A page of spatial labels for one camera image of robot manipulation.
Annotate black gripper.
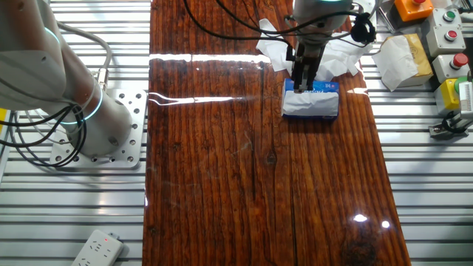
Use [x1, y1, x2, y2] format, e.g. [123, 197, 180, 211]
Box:
[291, 43, 327, 94]

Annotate blue tissue pack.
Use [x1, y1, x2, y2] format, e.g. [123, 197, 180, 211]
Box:
[281, 78, 340, 121]

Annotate white tissue sheet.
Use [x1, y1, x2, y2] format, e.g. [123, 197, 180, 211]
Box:
[372, 35, 421, 92]

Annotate brown wooden board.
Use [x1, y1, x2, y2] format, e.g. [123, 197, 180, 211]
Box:
[142, 0, 412, 266]

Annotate orange button box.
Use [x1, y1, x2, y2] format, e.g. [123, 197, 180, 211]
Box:
[394, 0, 435, 22]

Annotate grey box red mushroom button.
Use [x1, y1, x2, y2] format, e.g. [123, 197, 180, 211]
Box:
[431, 52, 471, 84]

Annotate grey box green red buttons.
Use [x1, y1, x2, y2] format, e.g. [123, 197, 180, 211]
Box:
[426, 7, 467, 58]

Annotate yellow box green button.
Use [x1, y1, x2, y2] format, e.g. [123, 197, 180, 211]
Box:
[435, 76, 467, 116]

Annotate white power strip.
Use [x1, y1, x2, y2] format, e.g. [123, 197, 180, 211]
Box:
[69, 229, 125, 266]

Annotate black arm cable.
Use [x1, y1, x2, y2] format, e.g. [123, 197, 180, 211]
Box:
[183, 0, 378, 51]

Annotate metal camera bracket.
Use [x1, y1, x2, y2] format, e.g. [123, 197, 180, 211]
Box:
[428, 110, 473, 140]

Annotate silver finned camera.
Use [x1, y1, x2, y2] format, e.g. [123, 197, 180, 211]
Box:
[457, 81, 473, 120]

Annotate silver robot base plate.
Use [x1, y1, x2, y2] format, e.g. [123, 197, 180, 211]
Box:
[50, 88, 148, 170]

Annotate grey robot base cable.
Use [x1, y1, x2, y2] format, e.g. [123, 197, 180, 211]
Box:
[57, 21, 114, 92]

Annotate black base cable bundle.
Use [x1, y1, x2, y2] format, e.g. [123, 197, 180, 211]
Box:
[0, 105, 88, 169]

